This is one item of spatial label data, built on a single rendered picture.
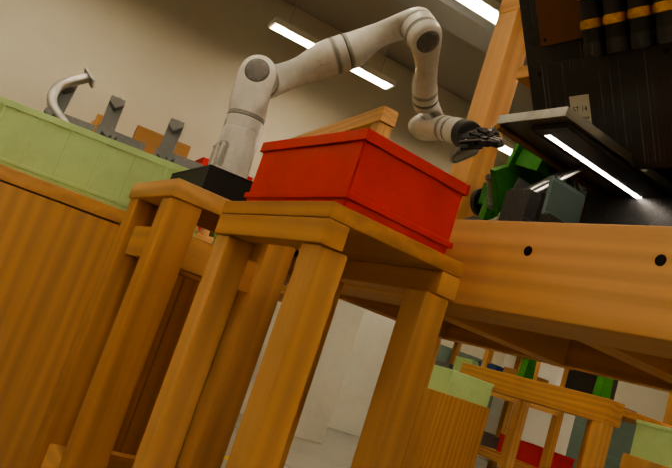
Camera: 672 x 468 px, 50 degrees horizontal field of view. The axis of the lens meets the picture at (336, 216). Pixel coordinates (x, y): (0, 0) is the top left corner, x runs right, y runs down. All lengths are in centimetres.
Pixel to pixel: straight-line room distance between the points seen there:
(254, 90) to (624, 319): 105
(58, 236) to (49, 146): 24
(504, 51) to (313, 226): 154
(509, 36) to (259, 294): 128
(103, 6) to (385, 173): 782
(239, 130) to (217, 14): 736
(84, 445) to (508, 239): 89
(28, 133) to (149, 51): 674
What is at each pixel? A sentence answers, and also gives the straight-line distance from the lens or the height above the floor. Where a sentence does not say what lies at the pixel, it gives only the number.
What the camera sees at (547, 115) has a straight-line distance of 131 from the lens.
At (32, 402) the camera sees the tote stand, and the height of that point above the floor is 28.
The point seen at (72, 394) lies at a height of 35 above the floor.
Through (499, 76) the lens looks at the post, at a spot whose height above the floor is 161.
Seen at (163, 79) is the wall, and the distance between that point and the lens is 865.
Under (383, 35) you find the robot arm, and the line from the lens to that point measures 184.
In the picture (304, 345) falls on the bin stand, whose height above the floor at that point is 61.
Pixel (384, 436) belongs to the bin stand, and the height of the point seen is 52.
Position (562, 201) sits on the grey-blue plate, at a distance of 138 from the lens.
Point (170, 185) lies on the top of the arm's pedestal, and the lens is 153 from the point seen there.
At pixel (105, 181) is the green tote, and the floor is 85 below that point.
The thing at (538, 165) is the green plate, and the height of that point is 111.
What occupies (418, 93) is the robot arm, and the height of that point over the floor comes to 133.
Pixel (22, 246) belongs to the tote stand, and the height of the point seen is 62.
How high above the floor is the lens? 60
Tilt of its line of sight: 11 degrees up
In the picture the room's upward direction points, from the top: 19 degrees clockwise
